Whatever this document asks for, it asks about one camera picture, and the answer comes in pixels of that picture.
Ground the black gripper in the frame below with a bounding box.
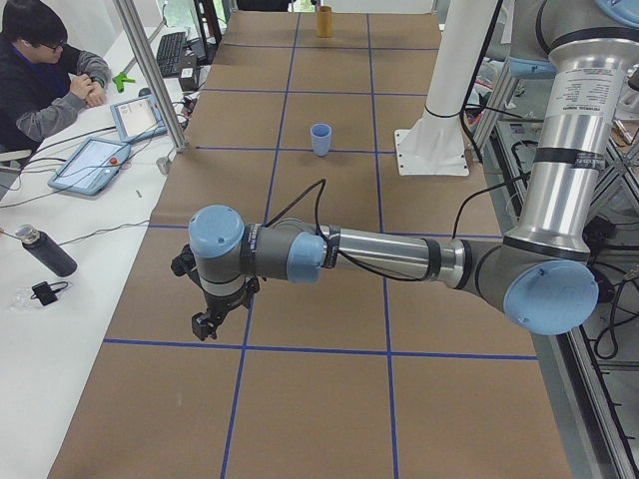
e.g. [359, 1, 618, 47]
[191, 276, 260, 341]

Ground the blue plastic cup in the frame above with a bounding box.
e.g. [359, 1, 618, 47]
[310, 123, 332, 157]

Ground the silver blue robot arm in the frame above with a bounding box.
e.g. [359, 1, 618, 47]
[182, 1, 638, 340]

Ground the tan wooden cup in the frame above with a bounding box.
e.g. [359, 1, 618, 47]
[316, 5, 332, 38]

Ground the small black charger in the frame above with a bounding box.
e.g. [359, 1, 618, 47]
[31, 281, 58, 306]

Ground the small metal cylinder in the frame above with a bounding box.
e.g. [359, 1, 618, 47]
[156, 157, 171, 175]

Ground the black water bottle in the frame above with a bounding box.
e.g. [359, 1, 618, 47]
[15, 225, 78, 277]

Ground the near teach pendant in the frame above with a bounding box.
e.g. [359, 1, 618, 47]
[47, 137, 131, 197]

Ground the teach pendant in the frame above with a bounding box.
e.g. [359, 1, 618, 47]
[47, 137, 131, 197]
[110, 95, 167, 144]

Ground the far teach pendant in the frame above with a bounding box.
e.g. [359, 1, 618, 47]
[110, 95, 167, 144]

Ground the brown paper table cover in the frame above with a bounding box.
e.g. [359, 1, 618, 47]
[50, 12, 571, 478]

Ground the green plastic clamp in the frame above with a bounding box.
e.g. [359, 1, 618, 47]
[112, 72, 136, 93]

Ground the black keyboard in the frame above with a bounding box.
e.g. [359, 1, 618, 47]
[156, 32, 187, 78]

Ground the seated person dark jacket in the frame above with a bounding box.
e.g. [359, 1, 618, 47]
[1, 1, 111, 153]

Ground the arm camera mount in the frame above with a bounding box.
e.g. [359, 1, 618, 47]
[171, 243, 198, 282]

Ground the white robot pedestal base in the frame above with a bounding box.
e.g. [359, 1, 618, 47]
[394, 0, 499, 177]

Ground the aluminium frame post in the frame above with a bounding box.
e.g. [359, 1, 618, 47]
[113, 0, 188, 154]

